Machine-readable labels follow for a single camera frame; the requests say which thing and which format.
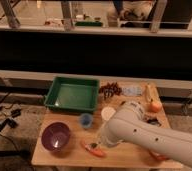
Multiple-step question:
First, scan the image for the small blue cup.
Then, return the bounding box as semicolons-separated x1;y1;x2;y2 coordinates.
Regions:
79;113;93;129

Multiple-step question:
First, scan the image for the orange fruit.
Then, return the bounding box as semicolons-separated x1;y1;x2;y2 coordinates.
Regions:
149;101;162;113

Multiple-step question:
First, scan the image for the dark red grape bunch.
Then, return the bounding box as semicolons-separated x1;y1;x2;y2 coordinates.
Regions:
99;82;122;98

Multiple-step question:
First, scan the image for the white plastic cup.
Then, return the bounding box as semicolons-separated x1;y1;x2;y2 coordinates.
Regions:
101;106;116;122

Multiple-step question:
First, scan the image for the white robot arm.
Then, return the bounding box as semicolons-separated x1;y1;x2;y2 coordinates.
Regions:
99;101;192;168

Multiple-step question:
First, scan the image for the wooden table board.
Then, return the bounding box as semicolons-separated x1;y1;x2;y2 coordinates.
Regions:
31;79;184;170

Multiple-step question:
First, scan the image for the red-brown bowl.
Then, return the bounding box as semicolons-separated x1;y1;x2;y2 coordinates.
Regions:
149;151;169;161

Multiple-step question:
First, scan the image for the purple bowl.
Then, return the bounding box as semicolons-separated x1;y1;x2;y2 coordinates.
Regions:
41;122;71;152

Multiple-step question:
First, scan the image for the green plastic tray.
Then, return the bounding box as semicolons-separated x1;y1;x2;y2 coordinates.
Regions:
44;77;100;113

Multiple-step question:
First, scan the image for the person in background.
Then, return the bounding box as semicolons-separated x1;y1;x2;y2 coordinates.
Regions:
106;0;154;27

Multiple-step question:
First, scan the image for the yellow banana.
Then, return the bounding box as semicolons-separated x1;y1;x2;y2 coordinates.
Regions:
145;84;154;102

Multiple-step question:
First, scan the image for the orange carrot toy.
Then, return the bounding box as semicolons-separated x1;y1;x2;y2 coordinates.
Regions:
80;141;106;157

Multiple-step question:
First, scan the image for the silver metal fork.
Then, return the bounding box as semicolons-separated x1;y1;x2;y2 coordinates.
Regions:
90;143;99;149

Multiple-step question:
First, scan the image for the green item on shelf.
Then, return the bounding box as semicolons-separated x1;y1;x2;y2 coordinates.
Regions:
75;21;103;27

